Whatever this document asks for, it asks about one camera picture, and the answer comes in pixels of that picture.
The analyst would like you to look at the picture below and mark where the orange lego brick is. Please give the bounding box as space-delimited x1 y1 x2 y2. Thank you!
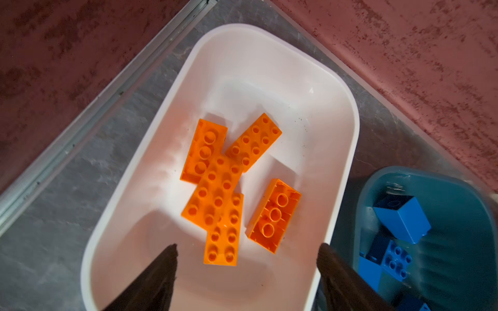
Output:
225 114 282 172
245 178 302 254
180 119 228 184

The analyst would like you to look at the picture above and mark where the dark teal plastic bin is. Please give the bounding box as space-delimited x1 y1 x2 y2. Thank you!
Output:
331 167 497 310

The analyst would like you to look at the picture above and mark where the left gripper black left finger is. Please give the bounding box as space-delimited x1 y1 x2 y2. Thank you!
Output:
105 244 178 310

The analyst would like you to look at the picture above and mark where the blue lego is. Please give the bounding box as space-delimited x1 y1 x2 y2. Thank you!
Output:
359 257 383 292
366 235 412 282

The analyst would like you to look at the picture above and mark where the orange lego long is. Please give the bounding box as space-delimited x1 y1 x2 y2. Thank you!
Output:
182 154 243 231

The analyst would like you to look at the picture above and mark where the blue lego brick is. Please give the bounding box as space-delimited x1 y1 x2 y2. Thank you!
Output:
373 194 431 244

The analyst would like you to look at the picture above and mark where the orange lego top brick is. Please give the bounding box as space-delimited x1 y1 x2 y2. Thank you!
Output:
225 114 282 172

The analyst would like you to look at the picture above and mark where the white plastic bin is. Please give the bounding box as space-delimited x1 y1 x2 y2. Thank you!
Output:
81 24 359 310

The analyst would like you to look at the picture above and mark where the orange lego brick studs up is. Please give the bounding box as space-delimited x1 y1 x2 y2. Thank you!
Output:
204 193 244 266

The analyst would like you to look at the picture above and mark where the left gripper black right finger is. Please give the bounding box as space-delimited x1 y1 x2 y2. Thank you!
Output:
316 243 393 310

